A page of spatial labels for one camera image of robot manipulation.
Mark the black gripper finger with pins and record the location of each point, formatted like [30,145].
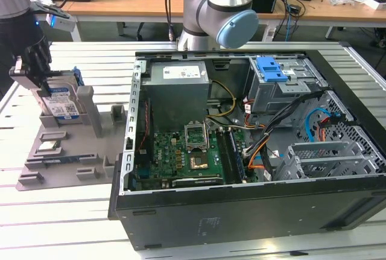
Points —
[30,80]
[39,59]

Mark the hard disk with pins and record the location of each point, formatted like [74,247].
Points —
[63,106]

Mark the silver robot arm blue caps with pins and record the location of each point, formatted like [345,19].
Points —
[211,9]

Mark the metal disk bay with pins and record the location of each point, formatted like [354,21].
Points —
[271,94]

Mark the grey perforated disk bay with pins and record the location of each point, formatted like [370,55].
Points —
[319,151]

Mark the crumpled white paper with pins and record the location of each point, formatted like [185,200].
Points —
[45,1]

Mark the silver CPU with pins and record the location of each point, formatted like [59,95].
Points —
[49,146]

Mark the grey plastic parts rack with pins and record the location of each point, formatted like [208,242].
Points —
[75,139]

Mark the dark RAM stick blue label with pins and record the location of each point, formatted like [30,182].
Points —
[67,160]

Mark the grey power supply unit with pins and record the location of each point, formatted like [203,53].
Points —
[178,100]

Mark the green motherboard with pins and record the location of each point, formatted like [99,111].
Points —
[169,157]

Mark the CPU socket gold contacts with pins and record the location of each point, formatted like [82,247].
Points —
[199,162]

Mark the white power strip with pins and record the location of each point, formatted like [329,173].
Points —
[269,33]

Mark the blue plastic bay latch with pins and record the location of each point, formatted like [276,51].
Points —
[271,71]

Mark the black open PC case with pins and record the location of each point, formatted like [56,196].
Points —
[241,217]

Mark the white phone box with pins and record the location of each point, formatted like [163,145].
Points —
[374,3]

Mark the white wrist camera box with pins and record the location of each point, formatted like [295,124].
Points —
[61,24]

